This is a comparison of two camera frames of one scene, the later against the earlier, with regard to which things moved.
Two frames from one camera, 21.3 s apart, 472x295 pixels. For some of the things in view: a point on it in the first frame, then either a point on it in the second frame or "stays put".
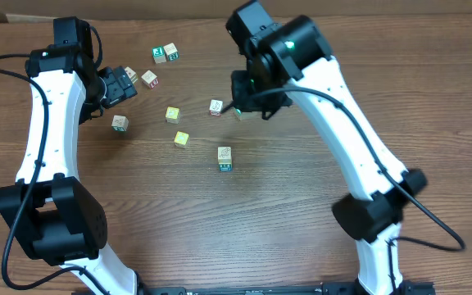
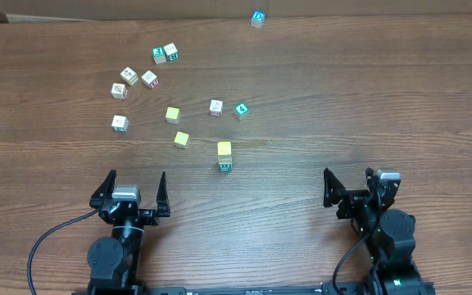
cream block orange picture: [131, 74] stays put
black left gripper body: [117, 87] → [144, 216]
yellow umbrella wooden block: [173, 115] stays put
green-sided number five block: [225, 167] stays put
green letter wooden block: [158, 54] stays put
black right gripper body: [253, 98] → [364, 215]
